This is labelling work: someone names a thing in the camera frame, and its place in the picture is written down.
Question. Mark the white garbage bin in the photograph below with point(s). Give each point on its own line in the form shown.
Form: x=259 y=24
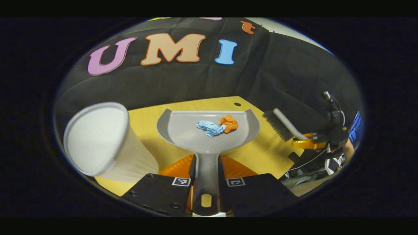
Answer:
x=98 y=137

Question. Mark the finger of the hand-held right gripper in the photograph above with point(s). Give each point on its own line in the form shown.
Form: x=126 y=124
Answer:
x=310 y=143

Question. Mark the blue paper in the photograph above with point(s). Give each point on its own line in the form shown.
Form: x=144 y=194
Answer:
x=210 y=128

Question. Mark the grey dustpan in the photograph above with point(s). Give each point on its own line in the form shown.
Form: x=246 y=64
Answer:
x=196 y=133

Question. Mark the orange paper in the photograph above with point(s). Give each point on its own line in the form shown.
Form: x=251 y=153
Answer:
x=229 y=123

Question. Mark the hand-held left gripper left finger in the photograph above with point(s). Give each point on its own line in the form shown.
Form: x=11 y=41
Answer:
x=160 y=192

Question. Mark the small grey broom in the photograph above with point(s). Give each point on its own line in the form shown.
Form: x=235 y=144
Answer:
x=287 y=124

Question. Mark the black backdrop cloth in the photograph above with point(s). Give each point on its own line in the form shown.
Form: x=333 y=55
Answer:
x=183 y=81

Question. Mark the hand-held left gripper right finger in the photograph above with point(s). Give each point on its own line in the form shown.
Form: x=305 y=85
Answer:
x=254 y=192

